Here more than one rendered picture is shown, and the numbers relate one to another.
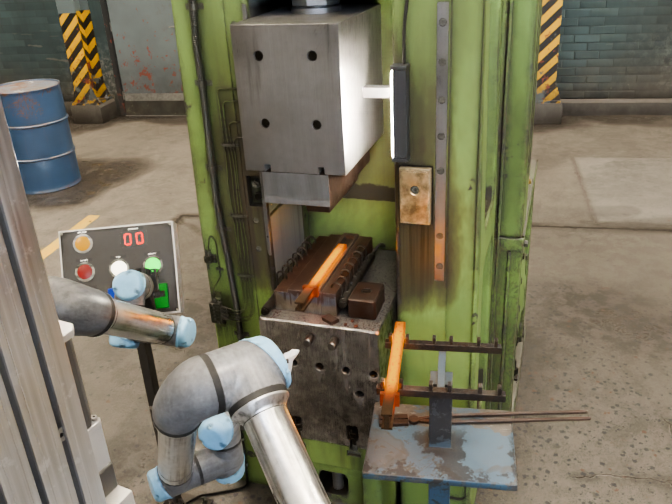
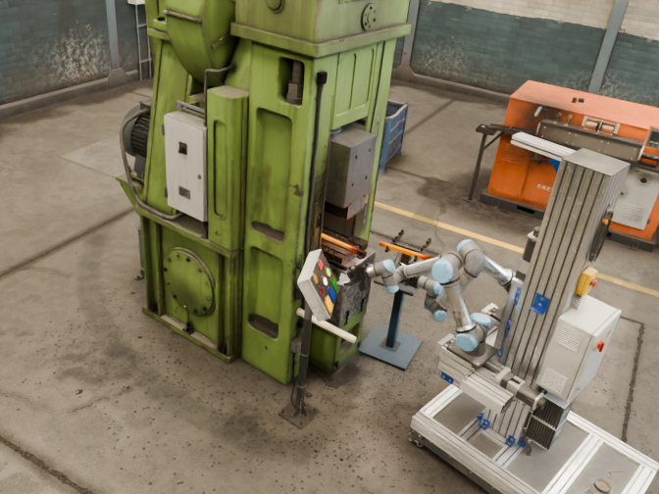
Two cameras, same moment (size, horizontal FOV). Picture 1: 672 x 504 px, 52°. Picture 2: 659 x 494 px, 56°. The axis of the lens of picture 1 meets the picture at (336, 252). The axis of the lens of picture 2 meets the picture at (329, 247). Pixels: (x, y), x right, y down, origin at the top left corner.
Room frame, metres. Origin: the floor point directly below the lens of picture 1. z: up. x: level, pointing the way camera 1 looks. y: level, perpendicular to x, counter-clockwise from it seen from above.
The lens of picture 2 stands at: (1.19, 3.55, 3.09)
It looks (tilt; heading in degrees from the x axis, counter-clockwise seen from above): 31 degrees down; 283
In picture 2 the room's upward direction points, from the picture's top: 6 degrees clockwise
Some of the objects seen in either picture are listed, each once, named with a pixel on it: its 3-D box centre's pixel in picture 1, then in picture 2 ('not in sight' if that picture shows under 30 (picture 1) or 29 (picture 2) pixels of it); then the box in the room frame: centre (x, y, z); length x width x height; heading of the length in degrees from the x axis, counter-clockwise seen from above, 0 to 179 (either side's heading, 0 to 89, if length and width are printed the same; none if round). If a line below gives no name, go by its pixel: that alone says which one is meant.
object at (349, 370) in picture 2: not in sight; (341, 367); (1.78, 0.12, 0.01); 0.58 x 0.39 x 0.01; 71
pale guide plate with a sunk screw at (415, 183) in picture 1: (415, 195); not in sight; (1.85, -0.24, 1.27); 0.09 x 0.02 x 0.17; 71
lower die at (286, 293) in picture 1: (326, 269); (325, 244); (2.03, 0.03, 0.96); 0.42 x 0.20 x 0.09; 161
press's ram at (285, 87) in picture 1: (328, 85); (336, 160); (2.01, -0.01, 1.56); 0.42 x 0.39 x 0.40; 161
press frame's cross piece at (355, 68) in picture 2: not in sight; (325, 75); (2.15, -0.06, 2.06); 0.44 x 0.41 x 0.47; 161
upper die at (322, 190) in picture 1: (320, 165); (329, 197); (2.03, 0.03, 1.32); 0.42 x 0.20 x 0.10; 161
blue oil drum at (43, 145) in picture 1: (37, 135); not in sight; (5.98, 2.58, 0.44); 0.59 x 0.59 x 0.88
